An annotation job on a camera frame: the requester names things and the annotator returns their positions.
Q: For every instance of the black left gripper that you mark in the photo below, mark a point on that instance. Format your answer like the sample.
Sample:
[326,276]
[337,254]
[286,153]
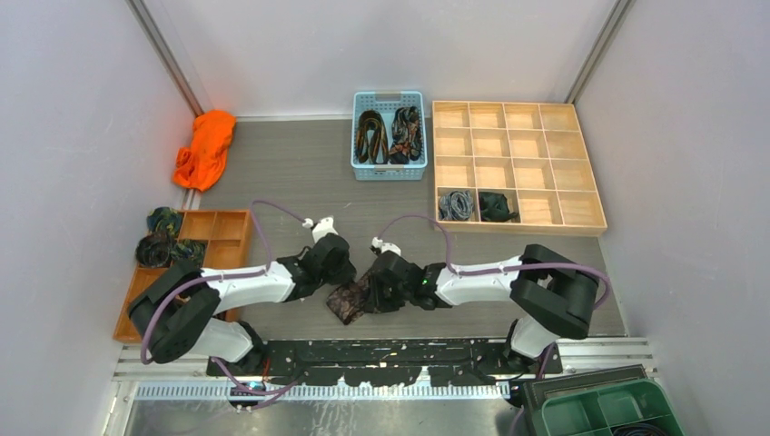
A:
[346,272]

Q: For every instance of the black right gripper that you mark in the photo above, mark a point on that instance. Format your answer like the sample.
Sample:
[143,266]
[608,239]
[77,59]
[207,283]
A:
[377,301]

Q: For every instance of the brown paisley patterned tie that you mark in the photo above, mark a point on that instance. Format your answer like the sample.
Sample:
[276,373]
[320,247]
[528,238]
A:
[348,301]

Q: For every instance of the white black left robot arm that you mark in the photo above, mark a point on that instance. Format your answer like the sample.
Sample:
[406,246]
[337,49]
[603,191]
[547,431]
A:
[177,314]

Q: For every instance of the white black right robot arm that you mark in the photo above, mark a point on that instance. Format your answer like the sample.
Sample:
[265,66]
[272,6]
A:
[557,295]

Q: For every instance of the grey patterned rolled tie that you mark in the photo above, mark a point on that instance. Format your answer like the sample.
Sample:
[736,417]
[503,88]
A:
[456,205]

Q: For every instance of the orange wooden compartment tray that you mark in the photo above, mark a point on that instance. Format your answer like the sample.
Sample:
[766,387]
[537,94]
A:
[228,234]

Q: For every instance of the dark green rolled tie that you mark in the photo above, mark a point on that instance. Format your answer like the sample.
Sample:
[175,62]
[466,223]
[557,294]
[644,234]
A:
[493,208]

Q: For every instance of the orange striped dark tie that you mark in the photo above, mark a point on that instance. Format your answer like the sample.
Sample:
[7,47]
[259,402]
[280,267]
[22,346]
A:
[371,141]

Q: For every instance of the red floral dark tie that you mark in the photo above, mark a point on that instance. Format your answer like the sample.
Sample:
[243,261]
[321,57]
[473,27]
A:
[406,135]

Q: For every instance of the green patterned rolled tie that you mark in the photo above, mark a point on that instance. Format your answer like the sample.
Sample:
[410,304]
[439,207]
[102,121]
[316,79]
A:
[190,250]

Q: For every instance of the orange cloth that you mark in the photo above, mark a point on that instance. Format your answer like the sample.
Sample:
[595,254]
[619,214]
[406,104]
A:
[201,164]

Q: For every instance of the light wooden compartment tray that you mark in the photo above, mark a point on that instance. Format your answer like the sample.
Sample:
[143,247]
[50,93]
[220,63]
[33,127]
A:
[533,153]

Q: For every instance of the light blue plastic basket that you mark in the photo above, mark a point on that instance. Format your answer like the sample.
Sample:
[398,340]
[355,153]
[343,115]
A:
[386,105]

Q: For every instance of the blue yellow rolled tie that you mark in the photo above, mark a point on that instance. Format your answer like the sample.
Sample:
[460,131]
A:
[165,219]

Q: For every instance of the dark brown rolled tie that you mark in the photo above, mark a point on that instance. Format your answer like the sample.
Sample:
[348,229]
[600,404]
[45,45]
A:
[154,250]

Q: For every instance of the dark framed box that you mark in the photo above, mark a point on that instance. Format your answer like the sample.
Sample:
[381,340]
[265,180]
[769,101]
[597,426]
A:
[577,376]

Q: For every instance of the green plastic bin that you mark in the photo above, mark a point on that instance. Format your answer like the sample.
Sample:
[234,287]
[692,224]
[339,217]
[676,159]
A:
[638,407]

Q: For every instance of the perforated aluminium rail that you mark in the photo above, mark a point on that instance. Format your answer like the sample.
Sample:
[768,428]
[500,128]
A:
[225,390]

